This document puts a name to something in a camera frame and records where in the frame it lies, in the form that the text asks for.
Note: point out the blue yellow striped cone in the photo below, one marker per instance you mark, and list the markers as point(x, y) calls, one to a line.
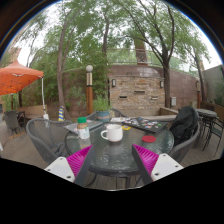
point(61, 114)

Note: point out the white ceramic mug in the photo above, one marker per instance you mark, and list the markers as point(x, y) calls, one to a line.
point(115, 132)

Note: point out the slanting thin-trunk tree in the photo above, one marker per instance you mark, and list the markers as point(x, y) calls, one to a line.
point(60, 66)

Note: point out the dark wicker patio chair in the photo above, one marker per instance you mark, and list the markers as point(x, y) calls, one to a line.
point(12, 121)

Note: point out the round dark patio table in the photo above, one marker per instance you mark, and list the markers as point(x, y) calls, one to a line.
point(206, 112)

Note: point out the green plant in blue pot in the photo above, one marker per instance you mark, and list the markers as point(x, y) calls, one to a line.
point(101, 105)

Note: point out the black jacket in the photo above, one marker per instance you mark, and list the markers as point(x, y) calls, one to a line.
point(183, 123)

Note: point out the yellow square sticker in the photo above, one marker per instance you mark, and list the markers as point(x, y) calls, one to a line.
point(126, 127)

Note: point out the dark metal patio chair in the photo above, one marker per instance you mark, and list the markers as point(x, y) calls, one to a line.
point(215, 130)

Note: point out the wall lamp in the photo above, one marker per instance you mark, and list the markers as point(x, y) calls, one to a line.
point(162, 84)
point(113, 83)

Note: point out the white printed booklet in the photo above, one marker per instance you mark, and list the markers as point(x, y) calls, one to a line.
point(118, 119)

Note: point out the forked dark-trunk tree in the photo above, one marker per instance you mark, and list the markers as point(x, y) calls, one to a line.
point(167, 83)

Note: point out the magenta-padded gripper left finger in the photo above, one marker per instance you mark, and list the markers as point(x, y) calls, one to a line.
point(80, 160)

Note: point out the green-capped brown drink bottle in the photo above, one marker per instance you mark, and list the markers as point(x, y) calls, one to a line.
point(83, 131)

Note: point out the grey wall utility box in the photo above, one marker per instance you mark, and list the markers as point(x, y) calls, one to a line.
point(173, 101)

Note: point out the flat round red coaster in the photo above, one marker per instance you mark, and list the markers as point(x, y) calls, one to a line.
point(149, 139)

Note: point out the grey laptop with stickers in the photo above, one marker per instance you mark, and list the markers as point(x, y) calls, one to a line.
point(95, 124)

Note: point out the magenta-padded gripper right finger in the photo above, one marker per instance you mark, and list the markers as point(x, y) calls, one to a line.
point(146, 158)

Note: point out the orange canopy on white pole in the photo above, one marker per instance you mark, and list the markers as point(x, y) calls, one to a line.
point(16, 78)

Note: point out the globe-topped wooden lamp post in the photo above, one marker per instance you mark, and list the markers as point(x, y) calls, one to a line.
point(89, 96)

